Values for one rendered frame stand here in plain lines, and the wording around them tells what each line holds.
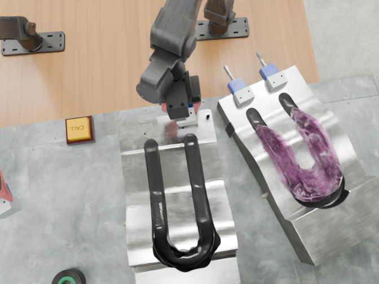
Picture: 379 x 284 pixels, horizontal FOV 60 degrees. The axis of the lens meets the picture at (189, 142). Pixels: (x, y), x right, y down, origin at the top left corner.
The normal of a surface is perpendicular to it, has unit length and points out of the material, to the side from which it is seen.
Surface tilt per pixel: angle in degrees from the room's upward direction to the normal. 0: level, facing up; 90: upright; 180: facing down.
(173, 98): 22
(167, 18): 14
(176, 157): 3
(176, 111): 69
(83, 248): 0
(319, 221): 0
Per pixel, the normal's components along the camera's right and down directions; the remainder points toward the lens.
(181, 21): -0.11, -0.04
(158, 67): 0.11, -0.46
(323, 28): 0.00, -0.25
